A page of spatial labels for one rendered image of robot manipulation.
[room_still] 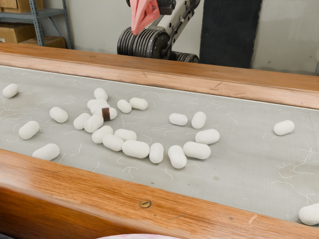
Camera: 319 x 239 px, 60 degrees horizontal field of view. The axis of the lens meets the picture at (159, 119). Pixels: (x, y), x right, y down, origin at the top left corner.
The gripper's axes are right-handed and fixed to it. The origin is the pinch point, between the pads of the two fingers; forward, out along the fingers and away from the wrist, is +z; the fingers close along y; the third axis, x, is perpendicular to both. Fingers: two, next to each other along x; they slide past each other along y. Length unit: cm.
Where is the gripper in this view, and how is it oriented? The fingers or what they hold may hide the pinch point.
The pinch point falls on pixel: (135, 29)
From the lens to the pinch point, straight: 54.3
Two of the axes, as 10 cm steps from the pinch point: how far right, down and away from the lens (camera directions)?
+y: 9.4, 1.7, -3.0
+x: 2.2, 3.7, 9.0
